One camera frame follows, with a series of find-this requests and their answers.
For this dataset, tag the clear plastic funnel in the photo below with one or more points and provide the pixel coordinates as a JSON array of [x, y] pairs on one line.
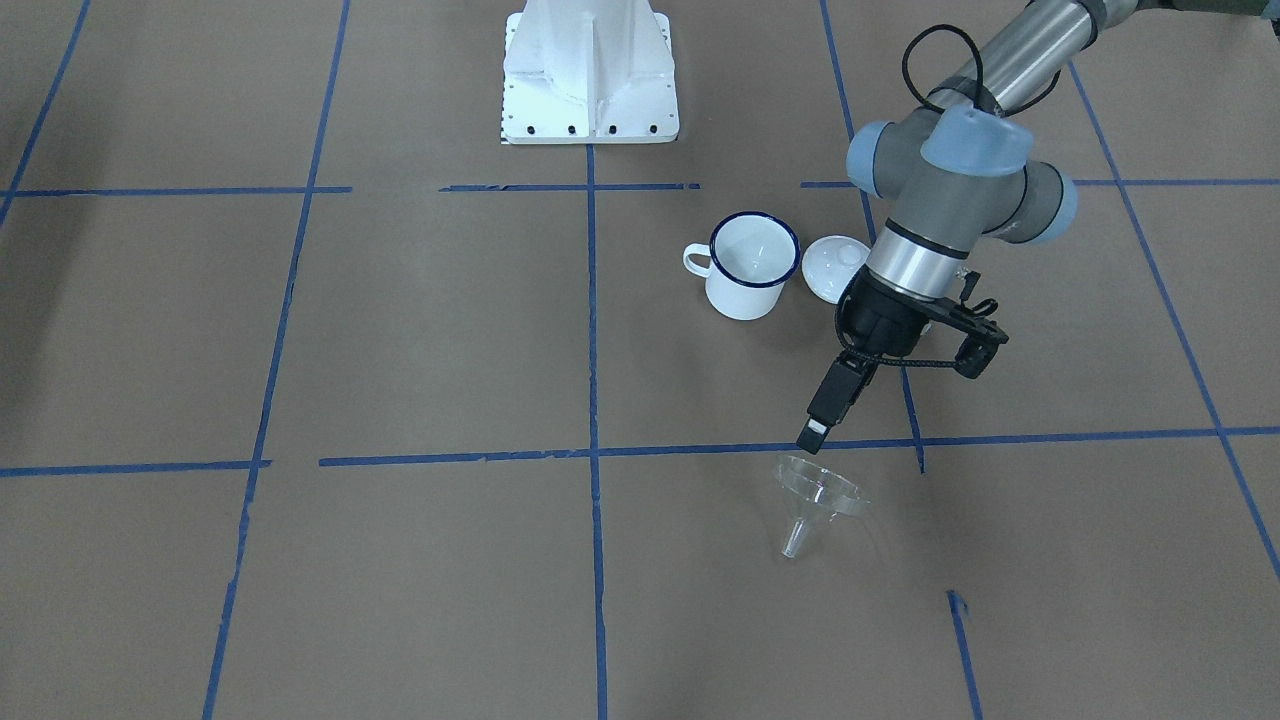
[[815, 497]]

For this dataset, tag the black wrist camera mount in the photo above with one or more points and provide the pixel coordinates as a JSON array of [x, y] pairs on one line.
[[983, 337]]

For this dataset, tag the white enamel mug blue rim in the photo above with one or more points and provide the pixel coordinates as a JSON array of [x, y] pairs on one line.
[[745, 264]]

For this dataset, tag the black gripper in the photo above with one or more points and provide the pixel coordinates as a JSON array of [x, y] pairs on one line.
[[883, 322]]

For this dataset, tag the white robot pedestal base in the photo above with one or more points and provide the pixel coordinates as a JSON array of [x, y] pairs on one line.
[[588, 72]]

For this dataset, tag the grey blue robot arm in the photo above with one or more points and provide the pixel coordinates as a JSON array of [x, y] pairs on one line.
[[957, 169]]

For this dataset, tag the white round mug lid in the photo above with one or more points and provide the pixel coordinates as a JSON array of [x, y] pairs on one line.
[[830, 263]]

